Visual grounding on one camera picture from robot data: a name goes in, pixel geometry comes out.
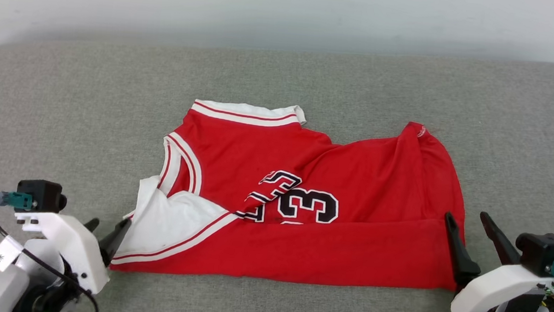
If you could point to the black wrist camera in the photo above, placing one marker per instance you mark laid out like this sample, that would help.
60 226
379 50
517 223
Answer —
544 252
40 195

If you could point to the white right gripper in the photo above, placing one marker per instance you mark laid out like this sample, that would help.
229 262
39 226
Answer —
496 291

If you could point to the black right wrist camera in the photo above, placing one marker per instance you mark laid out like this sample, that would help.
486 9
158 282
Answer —
544 252

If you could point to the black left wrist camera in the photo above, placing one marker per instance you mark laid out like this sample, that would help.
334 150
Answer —
40 195

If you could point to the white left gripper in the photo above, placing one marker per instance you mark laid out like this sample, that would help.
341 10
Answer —
73 246

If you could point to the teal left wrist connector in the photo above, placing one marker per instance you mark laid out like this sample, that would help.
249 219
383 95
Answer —
15 200

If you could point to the red basketball jersey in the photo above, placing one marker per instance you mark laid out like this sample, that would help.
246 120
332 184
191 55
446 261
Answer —
349 253

